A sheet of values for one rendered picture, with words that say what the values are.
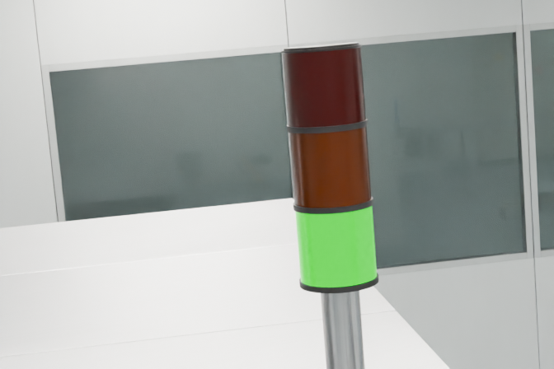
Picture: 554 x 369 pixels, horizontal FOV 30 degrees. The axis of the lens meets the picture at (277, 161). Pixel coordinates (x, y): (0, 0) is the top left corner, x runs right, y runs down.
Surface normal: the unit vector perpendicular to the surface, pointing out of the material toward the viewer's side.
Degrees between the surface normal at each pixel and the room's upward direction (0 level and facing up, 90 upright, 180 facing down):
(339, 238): 90
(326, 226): 90
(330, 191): 90
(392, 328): 0
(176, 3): 90
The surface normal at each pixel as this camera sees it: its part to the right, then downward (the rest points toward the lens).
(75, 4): 0.13, 0.12
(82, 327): -0.08, -0.99
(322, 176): -0.26, 0.15
